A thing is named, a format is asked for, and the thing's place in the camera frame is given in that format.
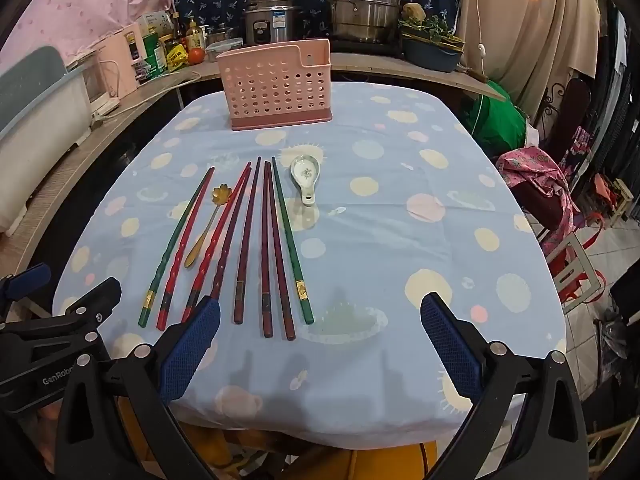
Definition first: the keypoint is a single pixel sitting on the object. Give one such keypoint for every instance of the pink floral cloth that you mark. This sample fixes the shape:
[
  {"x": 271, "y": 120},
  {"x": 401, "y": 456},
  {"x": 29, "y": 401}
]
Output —
[{"x": 540, "y": 175}]

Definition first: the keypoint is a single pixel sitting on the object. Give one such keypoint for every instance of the black induction cooktop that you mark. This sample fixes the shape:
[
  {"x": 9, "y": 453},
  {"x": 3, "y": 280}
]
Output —
[{"x": 370, "y": 48}]

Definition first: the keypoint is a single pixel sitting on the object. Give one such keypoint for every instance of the pink dotted cloth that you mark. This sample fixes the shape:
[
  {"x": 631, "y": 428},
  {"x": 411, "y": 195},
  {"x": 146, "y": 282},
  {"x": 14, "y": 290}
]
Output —
[{"x": 75, "y": 5}]

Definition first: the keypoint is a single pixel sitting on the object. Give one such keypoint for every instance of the yellow snack packet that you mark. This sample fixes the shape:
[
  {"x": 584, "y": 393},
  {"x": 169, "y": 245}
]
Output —
[{"x": 177, "y": 57}]

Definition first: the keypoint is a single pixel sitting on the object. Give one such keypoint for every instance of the gold flower spoon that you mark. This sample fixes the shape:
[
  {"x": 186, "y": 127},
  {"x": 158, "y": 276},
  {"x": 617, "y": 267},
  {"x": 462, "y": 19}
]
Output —
[{"x": 221, "y": 193}]

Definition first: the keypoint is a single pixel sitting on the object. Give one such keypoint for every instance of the glass kettle with white base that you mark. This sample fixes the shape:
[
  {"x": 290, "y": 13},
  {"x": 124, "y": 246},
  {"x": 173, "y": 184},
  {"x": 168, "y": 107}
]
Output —
[{"x": 95, "y": 85}]

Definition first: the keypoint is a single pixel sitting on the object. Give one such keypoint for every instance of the clear plastic food container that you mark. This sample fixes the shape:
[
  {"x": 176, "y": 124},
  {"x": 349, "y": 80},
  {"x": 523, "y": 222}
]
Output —
[{"x": 222, "y": 50}]

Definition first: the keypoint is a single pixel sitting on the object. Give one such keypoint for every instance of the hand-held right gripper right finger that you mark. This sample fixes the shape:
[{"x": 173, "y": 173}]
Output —
[{"x": 450, "y": 345}]

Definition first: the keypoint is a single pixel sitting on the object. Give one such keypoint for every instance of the dark red twisted chopstick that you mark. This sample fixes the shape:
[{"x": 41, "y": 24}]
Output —
[{"x": 230, "y": 242}]

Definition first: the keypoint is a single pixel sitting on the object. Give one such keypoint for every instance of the small steel pot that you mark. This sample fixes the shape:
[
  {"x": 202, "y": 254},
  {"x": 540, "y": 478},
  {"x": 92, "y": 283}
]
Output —
[{"x": 220, "y": 35}]

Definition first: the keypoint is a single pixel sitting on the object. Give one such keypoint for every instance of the yellow rimmed basin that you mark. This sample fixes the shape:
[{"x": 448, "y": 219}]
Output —
[{"x": 452, "y": 45}]

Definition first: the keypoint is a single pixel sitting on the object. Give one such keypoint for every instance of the white carton box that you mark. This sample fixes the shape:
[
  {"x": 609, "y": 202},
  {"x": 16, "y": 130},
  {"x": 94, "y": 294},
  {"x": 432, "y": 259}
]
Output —
[{"x": 155, "y": 22}]

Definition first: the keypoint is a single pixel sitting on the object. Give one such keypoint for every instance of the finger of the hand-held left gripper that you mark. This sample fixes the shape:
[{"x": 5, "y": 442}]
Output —
[
  {"x": 97, "y": 297},
  {"x": 27, "y": 278}
]

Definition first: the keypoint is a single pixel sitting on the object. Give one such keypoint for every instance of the green straight chopstick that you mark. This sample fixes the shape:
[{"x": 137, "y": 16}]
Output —
[{"x": 302, "y": 287}]

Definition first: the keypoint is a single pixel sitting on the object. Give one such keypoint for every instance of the tan lumpy object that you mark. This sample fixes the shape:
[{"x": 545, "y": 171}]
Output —
[{"x": 414, "y": 10}]

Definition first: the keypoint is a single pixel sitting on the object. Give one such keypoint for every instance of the dark brown straight chopstick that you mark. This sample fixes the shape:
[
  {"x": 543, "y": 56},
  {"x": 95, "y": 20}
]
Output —
[
  {"x": 285, "y": 305},
  {"x": 266, "y": 305},
  {"x": 240, "y": 290}
]

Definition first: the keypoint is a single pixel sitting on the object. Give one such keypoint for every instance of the light blue plastic tub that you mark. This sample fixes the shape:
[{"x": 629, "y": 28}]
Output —
[{"x": 35, "y": 110}]

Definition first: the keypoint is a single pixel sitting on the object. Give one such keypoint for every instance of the steel rice cooker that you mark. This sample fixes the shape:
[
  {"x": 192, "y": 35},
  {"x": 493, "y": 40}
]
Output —
[{"x": 272, "y": 20}]

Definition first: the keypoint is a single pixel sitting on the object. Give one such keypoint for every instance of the yellow oil bottle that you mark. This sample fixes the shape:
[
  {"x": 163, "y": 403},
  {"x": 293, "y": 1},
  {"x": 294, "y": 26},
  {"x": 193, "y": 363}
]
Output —
[{"x": 195, "y": 35}]

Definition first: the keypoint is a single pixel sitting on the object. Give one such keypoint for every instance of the green plastic bag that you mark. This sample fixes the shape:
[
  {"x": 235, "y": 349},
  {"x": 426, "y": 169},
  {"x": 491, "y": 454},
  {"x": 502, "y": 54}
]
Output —
[{"x": 495, "y": 115}]

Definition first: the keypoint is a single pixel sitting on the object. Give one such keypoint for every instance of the steel steamer pot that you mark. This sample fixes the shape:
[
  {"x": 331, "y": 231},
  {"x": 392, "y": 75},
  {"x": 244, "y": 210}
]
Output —
[{"x": 365, "y": 10}]

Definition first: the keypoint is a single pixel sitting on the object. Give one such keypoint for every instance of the white ceramic soup spoon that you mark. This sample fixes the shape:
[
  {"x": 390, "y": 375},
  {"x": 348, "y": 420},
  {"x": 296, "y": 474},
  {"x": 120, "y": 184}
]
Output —
[{"x": 304, "y": 170}]

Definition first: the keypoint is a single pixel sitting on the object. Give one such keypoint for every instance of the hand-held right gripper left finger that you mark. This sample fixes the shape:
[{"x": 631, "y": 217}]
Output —
[{"x": 190, "y": 350}]

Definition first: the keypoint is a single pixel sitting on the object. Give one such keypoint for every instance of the beige curtain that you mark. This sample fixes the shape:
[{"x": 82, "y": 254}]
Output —
[{"x": 525, "y": 35}]

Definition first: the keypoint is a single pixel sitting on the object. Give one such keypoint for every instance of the red tomato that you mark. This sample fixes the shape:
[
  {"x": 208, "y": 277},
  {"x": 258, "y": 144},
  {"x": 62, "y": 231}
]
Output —
[{"x": 196, "y": 56}]

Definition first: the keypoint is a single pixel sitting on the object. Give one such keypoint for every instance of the pink perforated utensil basket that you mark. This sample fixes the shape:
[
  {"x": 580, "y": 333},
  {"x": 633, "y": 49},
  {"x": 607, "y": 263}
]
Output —
[{"x": 275, "y": 85}]

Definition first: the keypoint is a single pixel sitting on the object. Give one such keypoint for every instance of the pink electric kettle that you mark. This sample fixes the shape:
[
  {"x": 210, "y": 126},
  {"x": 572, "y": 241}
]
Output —
[{"x": 117, "y": 67}]

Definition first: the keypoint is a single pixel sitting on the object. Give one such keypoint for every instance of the blue polka dot tablecloth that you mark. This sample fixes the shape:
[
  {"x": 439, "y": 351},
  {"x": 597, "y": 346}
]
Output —
[{"x": 400, "y": 260}]

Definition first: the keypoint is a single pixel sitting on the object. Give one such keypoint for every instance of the green twisted chopstick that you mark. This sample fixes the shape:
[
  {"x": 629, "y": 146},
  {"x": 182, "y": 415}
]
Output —
[{"x": 152, "y": 292}]

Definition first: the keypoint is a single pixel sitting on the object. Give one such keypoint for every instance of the blue plastic basin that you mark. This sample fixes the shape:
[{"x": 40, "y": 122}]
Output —
[{"x": 430, "y": 59}]

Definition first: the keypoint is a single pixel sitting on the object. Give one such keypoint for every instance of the dark sauce bottle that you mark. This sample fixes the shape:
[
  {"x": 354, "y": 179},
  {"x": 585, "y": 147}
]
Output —
[{"x": 177, "y": 25}]

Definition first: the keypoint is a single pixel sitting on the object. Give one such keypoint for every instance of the black metal chair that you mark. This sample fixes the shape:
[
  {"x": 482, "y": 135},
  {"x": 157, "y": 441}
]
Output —
[{"x": 570, "y": 110}]

